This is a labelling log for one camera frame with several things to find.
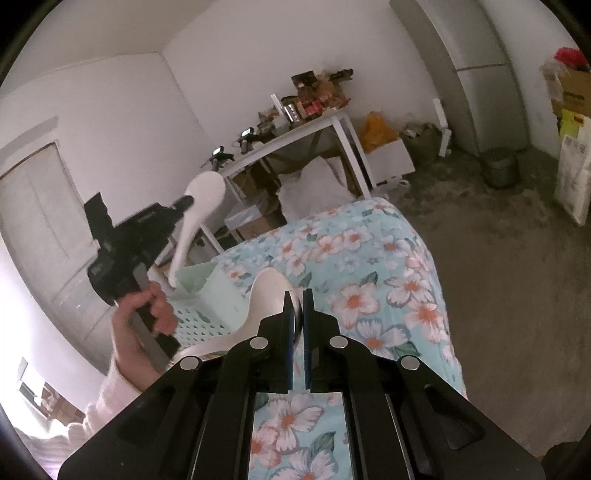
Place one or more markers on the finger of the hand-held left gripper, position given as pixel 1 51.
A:
pixel 183 204

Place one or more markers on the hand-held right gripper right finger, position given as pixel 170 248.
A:
pixel 308 350

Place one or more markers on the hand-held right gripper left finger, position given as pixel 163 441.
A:
pixel 290 350

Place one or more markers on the white rice paddle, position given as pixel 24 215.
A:
pixel 205 194

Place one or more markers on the white ladle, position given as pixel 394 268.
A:
pixel 270 300

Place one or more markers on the mint green utensil basket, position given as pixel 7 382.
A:
pixel 198 318

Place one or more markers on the person's left forearm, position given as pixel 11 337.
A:
pixel 111 406

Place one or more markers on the person's left hand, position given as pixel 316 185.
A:
pixel 129 341

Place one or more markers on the black device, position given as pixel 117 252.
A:
pixel 217 157

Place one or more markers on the floral blue blanket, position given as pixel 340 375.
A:
pixel 369 300

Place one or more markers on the white door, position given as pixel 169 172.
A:
pixel 41 230

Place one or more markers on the white table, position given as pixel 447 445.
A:
pixel 295 136

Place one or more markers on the white bag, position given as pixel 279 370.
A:
pixel 314 184

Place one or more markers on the steel cup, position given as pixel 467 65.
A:
pixel 291 113

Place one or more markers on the brown box with bottles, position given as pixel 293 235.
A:
pixel 321 92

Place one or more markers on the orange plastic bag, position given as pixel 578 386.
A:
pixel 377 131

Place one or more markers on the white flat box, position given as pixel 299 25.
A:
pixel 392 161

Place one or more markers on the green sack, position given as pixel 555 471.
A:
pixel 422 144

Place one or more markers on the white board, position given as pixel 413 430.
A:
pixel 442 124

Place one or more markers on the grey refrigerator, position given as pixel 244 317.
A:
pixel 471 74

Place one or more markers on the white printed rice sack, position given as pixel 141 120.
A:
pixel 572 175

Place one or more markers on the red cloth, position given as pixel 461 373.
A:
pixel 568 57

